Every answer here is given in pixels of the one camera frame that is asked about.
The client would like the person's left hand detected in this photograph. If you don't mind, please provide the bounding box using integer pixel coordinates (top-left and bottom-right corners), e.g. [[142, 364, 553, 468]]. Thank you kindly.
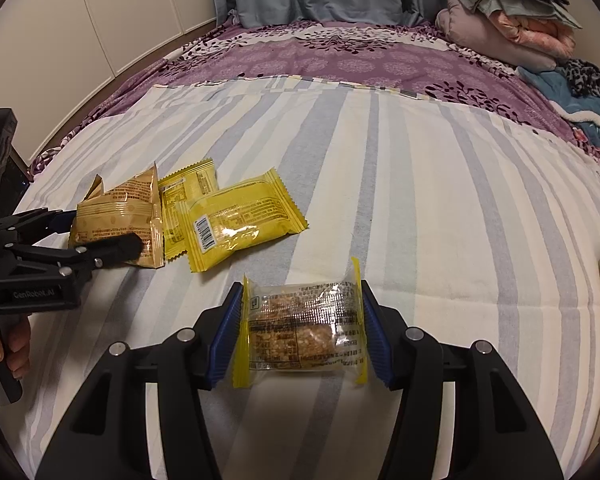
[[0, 317, 32, 387]]

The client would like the yellow snack packet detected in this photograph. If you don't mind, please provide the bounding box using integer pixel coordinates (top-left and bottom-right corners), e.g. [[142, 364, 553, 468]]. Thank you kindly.
[[158, 158, 219, 262], [176, 169, 310, 274]]

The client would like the pink floral folded quilt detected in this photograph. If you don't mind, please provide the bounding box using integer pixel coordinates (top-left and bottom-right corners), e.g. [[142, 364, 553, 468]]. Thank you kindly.
[[490, 12, 577, 62]]

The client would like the tan snack packet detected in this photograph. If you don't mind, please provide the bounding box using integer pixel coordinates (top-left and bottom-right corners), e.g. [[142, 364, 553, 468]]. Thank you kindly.
[[69, 187, 167, 270], [87, 162, 161, 207]]

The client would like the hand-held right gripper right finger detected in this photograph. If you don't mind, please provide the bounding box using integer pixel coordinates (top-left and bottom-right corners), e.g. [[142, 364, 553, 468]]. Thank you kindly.
[[360, 280, 566, 480]]

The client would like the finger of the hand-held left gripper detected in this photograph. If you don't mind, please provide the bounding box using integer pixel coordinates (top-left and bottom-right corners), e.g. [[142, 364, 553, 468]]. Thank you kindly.
[[2, 232, 144, 292], [0, 207, 77, 247]]

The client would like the white wardrobe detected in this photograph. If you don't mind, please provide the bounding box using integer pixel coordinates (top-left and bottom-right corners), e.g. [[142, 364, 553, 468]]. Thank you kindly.
[[0, 0, 217, 107]]

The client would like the striped bed sheet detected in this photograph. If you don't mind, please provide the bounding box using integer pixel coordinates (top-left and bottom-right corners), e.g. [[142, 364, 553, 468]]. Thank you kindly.
[[0, 74, 600, 480]]

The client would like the mauve folded duvet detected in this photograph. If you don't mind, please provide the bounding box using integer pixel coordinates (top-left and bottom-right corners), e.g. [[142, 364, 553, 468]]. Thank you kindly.
[[436, 2, 557, 72]]

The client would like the purple floral bed sheet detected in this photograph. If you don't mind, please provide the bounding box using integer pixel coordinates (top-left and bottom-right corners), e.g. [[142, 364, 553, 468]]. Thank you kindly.
[[27, 19, 600, 196]]

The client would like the grey-green folded cloth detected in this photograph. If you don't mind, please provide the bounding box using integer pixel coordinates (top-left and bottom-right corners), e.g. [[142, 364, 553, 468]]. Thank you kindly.
[[449, 0, 582, 30]]

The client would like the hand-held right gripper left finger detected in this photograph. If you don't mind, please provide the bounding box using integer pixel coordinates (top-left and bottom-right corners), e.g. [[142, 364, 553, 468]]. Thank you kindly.
[[35, 282, 246, 480]]

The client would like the clear snack bar packet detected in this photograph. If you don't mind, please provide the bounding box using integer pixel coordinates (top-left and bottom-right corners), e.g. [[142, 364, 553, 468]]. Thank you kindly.
[[231, 256, 370, 390]]

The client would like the leopard print cloth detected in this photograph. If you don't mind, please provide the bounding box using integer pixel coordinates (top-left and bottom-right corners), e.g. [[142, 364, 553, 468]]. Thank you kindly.
[[562, 58, 600, 112]]

